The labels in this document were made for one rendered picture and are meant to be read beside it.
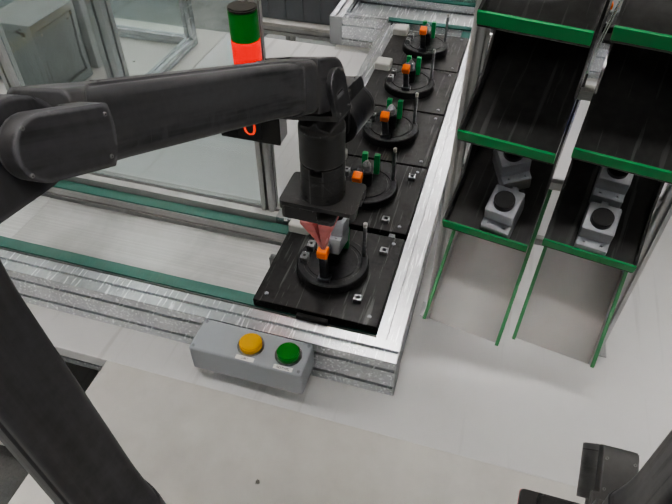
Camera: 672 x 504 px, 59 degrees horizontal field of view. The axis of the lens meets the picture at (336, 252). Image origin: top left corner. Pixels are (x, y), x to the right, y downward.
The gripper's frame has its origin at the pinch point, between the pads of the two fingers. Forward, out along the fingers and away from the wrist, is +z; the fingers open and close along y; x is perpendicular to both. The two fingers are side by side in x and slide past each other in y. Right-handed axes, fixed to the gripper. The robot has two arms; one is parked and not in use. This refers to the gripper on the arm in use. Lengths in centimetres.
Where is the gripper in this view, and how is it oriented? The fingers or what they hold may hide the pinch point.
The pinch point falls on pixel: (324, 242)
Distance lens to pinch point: 84.0
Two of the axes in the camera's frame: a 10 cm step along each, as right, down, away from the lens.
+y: -9.6, -2.0, 2.1
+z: 0.0, 7.1, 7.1
